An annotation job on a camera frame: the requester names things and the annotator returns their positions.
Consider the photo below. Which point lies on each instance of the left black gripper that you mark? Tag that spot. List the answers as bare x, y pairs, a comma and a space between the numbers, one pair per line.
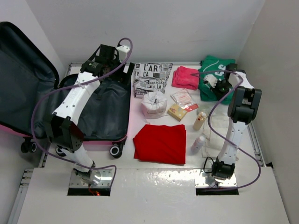
123, 77

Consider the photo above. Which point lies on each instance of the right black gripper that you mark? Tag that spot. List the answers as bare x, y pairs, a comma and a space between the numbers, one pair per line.
218, 94

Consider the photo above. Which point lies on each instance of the green printed shirt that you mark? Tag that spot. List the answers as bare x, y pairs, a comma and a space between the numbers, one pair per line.
211, 66

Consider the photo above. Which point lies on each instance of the black white newspaper print bag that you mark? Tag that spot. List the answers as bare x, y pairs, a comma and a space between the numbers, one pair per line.
151, 77

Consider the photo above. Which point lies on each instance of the white cloth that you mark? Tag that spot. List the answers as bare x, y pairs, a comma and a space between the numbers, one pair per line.
214, 143

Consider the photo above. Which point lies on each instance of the pink towel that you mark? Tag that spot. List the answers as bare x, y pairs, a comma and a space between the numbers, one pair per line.
183, 78

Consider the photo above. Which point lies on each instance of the white drawstring pouch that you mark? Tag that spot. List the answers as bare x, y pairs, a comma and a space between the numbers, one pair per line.
154, 105

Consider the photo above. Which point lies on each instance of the small yellow cardboard box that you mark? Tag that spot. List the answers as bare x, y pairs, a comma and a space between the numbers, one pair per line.
177, 112

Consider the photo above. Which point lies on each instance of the red cloth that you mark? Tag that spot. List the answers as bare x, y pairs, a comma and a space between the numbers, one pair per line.
161, 144

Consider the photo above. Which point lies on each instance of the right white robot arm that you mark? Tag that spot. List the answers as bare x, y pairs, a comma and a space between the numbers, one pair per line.
242, 110

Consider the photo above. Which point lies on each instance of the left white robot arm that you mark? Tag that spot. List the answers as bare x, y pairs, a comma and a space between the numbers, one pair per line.
62, 125

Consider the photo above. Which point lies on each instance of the clear zip bag red label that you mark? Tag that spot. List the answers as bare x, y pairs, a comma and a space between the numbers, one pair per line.
183, 99

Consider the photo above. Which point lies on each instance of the amber liquid bottle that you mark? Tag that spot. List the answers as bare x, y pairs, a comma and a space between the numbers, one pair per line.
199, 121

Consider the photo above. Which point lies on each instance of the white pink spray bottle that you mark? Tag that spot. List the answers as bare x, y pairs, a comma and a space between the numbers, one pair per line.
198, 144

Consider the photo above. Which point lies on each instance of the pink suitcase with dark lining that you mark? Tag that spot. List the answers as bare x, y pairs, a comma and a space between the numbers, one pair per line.
30, 89

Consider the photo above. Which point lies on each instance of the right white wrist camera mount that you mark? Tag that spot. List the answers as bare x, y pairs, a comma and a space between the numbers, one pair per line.
210, 81

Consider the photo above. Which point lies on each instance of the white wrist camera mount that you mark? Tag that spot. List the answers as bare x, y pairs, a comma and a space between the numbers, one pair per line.
210, 81
123, 51

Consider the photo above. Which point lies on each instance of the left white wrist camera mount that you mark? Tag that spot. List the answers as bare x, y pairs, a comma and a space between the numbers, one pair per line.
123, 51

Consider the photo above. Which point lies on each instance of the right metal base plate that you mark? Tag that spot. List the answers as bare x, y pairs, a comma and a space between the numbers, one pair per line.
205, 180

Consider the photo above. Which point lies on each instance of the metal base plate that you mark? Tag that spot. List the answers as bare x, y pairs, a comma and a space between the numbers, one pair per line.
101, 178
205, 180

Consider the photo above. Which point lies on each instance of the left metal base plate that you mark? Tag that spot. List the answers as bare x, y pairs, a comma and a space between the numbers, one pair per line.
101, 178

